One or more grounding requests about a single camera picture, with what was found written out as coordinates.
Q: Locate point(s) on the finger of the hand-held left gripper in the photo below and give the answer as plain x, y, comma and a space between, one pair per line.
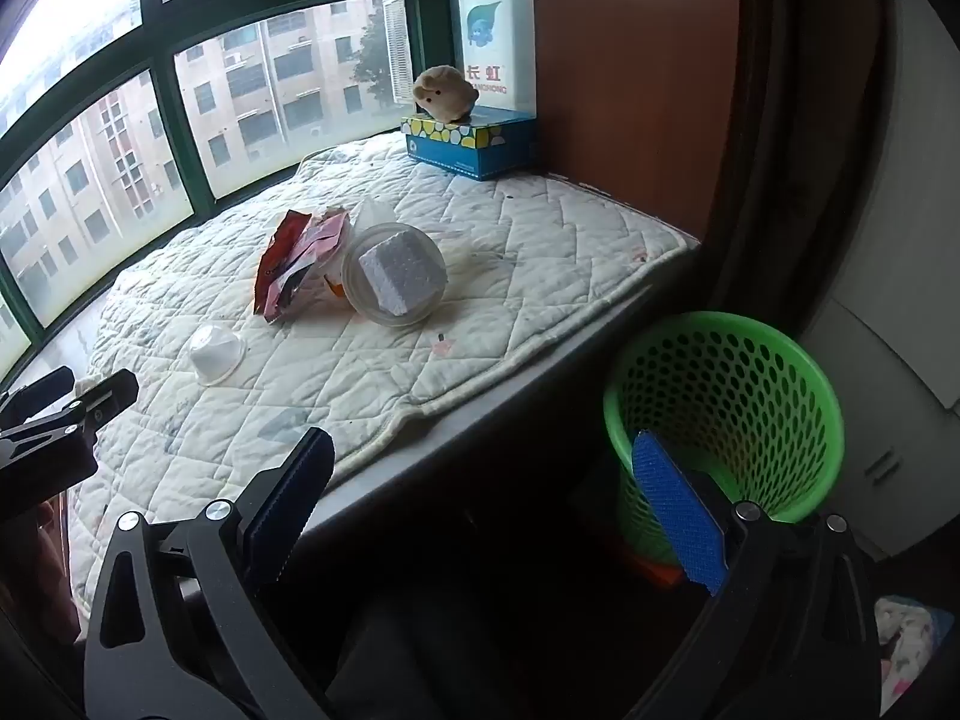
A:
45, 388
105, 394

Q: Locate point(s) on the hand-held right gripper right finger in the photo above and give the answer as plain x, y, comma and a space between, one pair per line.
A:
675, 510

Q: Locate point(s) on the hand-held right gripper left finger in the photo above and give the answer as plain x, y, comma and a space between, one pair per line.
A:
300, 481

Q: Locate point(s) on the small white plastic cup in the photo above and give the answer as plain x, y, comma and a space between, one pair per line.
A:
216, 354

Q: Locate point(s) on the green mesh plastic basket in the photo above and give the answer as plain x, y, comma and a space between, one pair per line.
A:
787, 390

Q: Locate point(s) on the clear round plastic container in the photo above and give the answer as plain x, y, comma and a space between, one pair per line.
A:
356, 294

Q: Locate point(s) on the red white snack wrapper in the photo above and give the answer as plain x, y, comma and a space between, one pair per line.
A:
289, 262

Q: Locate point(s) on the white foam block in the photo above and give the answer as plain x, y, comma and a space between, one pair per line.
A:
401, 274

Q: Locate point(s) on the orange object under basket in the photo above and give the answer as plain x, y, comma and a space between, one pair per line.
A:
660, 571

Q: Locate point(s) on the grey bay window ledge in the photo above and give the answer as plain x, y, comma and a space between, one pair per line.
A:
487, 450

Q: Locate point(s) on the small orange object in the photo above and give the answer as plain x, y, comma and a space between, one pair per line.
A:
334, 287

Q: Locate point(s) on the beige apartment building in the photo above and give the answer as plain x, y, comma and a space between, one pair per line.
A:
97, 165

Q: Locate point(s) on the pink white patterned cloth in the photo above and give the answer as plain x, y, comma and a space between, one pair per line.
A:
907, 637

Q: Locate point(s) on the white quilted mattress pad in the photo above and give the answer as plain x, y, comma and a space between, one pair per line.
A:
525, 255

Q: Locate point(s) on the white cabinet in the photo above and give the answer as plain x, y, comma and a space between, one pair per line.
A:
900, 240

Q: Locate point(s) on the blue patterned tissue box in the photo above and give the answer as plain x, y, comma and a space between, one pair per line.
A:
465, 148

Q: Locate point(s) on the beige plush toy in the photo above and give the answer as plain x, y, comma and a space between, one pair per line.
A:
442, 94

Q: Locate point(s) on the green tree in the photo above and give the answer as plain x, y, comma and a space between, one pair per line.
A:
373, 60

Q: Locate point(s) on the brown wooden cabinet panel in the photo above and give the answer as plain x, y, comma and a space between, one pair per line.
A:
637, 75

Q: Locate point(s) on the white cardboard box blue logo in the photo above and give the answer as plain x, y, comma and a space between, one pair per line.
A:
495, 52

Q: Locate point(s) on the green window frame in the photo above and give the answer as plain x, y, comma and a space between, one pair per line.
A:
161, 67

